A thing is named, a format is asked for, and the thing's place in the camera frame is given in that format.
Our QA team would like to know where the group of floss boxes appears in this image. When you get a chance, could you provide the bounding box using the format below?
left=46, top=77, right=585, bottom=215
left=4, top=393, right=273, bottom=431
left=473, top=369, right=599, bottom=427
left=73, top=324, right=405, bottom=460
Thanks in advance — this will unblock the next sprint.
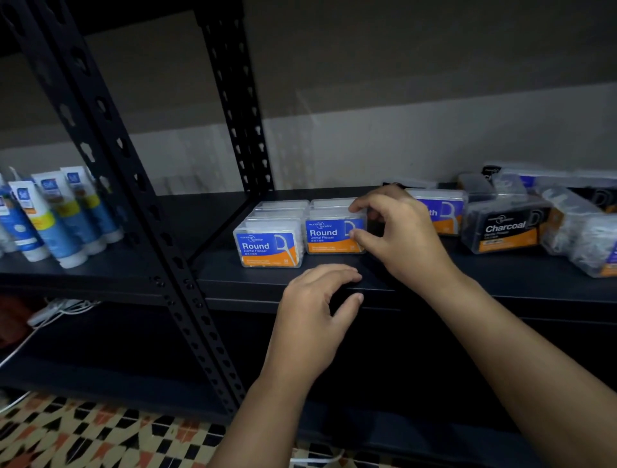
left=233, top=161, right=617, bottom=279

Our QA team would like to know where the person's left hand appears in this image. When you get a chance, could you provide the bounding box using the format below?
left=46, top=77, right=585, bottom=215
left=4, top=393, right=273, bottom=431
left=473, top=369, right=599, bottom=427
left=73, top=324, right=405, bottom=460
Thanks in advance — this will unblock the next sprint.
left=260, top=264, right=365, bottom=392

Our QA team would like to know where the person's right hand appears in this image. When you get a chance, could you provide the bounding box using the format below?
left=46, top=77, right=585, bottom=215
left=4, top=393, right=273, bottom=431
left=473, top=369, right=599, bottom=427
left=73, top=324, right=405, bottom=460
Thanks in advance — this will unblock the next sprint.
left=348, top=184, right=466, bottom=295

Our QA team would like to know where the row of blue white tubes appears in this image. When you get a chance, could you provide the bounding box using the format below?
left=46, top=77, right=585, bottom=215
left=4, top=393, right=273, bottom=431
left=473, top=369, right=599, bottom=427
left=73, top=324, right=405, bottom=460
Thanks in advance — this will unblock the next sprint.
left=0, top=165, right=125, bottom=269

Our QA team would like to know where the person's right forearm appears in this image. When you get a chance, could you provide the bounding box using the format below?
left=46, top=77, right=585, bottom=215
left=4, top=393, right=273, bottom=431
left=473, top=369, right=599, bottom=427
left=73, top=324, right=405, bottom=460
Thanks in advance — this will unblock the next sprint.
left=426, top=269, right=617, bottom=468

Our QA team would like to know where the blue label dental floss box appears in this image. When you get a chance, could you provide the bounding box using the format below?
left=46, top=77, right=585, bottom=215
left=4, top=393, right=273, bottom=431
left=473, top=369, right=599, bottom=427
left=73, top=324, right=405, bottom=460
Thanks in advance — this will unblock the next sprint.
left=304, top=207, right=368, bottom=255

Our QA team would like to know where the person's left forearm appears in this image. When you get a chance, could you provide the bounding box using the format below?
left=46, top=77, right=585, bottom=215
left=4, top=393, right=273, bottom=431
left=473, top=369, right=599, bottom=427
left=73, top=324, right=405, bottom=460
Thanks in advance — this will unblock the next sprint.
left=207, top=373, right=314, bottom=468

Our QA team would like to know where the white plastic item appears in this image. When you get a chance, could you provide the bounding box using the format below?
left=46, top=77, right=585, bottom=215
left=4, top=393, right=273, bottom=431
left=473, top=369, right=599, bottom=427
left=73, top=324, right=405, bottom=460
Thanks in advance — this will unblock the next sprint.
left=0, top=298, right=102, bottom=370

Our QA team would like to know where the dark metal shelf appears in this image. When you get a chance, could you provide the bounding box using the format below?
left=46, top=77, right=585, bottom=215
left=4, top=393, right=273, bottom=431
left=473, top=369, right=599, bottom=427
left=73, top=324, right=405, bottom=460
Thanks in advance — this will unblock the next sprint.
left=0, top=0, right=617, bottom=468

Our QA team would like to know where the white cable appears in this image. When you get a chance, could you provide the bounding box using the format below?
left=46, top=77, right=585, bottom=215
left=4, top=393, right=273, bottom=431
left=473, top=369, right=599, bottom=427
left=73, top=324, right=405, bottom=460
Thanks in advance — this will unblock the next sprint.
left=289, top=448, right=346, bottom=467
left=0, top=389, right=32, bottom=415

